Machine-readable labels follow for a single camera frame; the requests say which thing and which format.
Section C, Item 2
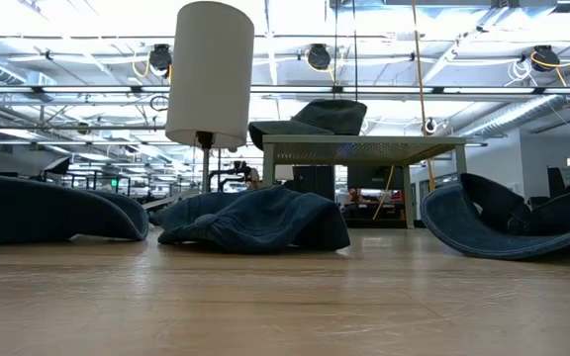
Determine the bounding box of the dark green cap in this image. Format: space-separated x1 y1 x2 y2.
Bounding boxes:
247 98 368 150

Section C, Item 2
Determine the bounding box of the blue denim cap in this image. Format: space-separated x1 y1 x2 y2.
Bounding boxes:
420 171 570 261
0 171 150 247
154 185 351 255

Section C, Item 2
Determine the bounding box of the black monitor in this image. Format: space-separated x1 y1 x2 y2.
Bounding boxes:
346 165 406 191
292 165 336 199

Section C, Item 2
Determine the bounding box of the person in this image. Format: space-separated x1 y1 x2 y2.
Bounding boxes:
346 186 373 205

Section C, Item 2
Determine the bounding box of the pale green perforated metal shelf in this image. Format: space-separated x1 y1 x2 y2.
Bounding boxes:
262 133 468 229

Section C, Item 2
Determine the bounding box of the white cylindrical lamp shade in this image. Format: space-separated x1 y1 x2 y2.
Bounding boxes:
164 0 255 150

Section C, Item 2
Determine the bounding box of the black ceiling cable reel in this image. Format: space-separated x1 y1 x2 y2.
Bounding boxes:
307 43 333 71
148 43 173 73
531 44 555 73

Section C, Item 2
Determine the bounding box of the thin black hanging cable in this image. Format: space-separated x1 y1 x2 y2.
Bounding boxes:
332 0 338 95

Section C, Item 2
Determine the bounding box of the black cable with coil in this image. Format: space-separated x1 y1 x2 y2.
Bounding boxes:
351 0 359 103

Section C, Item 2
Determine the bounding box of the long yellow cable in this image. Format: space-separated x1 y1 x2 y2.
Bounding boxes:
372 0 438 222

